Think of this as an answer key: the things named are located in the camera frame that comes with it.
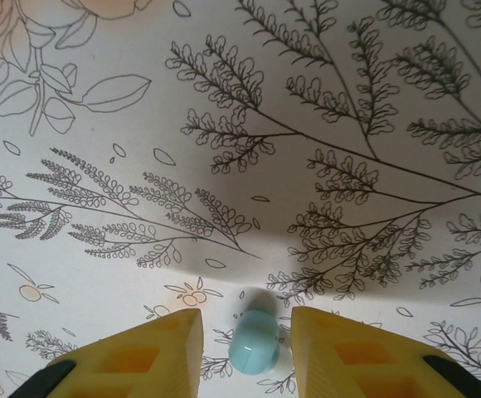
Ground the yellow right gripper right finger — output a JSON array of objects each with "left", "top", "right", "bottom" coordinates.
[{"left": 290, "top": 306, "right": 481, "bottom": 398}]

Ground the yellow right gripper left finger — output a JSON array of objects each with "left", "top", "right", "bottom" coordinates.
[{"left": 14, "top": 308, "right": 205, "bottom": 398}]

